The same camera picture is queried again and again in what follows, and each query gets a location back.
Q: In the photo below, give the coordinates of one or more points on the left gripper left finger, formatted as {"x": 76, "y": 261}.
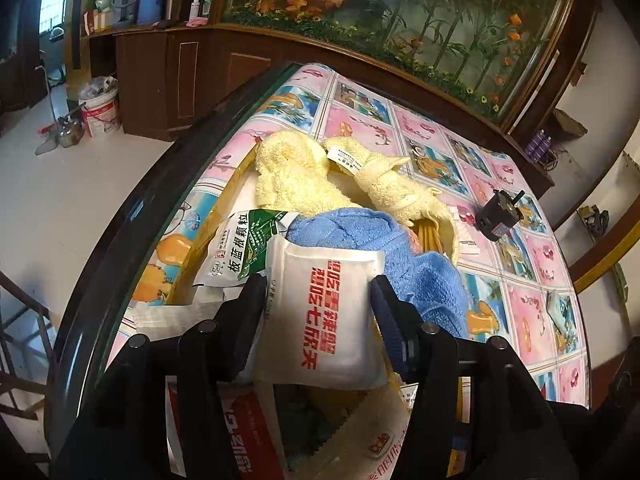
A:
{"x": 237, "y": 323}

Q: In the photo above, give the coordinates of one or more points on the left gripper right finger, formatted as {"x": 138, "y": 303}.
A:
{"x": 399, "y": 323}

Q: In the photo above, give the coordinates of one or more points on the blue towel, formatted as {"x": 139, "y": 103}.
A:
{"x": 428, "y": 281}

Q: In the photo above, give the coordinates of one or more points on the green white medicine packet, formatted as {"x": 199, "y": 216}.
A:
{"x": 239, "y": 246}

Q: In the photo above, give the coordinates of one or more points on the white black text packet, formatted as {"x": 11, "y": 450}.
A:
{"x": 163, "y": 322}

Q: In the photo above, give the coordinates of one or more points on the white red label packet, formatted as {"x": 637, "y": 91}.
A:
{"x": 318, "y": 326}

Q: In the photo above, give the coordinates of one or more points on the round white red packet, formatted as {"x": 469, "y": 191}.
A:
{"x": 251, "y": 442}

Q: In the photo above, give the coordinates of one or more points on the yellow towel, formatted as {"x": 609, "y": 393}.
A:
{"x": 407, "y": 201}
{"x": 292, "y": 175}

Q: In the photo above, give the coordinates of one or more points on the colourful patterned tablecloth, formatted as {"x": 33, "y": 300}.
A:
{"x": 517, "y": 287}

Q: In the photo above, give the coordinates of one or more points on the yellow cardboard box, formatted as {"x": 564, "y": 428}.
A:
{"x": 428, "y": 235}

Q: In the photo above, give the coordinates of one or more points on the black power adapter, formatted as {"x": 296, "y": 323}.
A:
{"x": 499, "y": 215}

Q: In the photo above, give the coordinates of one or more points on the purple bottles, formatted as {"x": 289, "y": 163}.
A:
{"x": 538, "y": 146}

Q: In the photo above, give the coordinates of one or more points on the metal kettle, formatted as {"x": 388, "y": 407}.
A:
{"x": 70, "y": 128}

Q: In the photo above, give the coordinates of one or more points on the white plastic bucket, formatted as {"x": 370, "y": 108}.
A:
{"x": 98, "y": 103}

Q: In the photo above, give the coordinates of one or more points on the large flower painting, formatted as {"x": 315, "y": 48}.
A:
{"x": 483, "y": 53}

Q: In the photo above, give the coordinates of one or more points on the dark wooden shelf cabinet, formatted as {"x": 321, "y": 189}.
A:
{"x": 173, "y": 72}

